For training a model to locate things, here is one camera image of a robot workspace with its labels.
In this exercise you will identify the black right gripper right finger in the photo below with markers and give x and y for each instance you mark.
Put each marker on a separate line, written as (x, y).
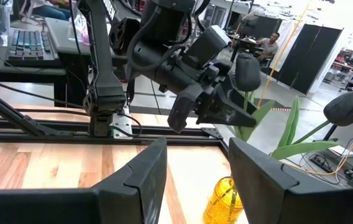
(304, 205)

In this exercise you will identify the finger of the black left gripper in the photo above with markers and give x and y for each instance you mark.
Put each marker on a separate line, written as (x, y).
(223, 112)
(182, 115)

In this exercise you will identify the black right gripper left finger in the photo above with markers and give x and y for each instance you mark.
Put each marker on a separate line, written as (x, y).
(71, 207)

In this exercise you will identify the black artificial tulip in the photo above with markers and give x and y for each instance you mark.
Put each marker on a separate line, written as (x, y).
(342, 109)
(248, 71)

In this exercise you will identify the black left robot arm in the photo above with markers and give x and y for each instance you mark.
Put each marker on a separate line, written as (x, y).
(102, 62)

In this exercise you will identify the yellow glass vase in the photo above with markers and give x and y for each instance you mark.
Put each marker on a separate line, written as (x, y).
(220, 205)

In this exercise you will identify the large hazard-striped floor mat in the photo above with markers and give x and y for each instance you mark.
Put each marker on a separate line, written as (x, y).
(266, 103)

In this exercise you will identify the black power strip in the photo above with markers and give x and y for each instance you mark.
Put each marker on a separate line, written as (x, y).
(321, 163)

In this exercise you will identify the person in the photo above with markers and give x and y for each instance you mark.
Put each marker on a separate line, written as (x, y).
(269, 46)
(49, 12)

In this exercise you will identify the black partition panels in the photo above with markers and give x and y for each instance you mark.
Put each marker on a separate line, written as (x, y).
(313, 59)

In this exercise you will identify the grey desk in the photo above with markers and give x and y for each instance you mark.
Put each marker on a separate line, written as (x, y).
(24, 70)

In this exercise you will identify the black backlit keyboard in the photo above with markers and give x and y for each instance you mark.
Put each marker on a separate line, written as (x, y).
(29, 43)

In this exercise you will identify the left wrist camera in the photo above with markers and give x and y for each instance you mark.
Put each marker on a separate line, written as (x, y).
(209, 46)

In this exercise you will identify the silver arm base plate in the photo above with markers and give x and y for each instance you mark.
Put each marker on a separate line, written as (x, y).
(122, 124)

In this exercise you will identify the black aluminium table frame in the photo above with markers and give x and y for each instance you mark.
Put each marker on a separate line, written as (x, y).
(55, 130)

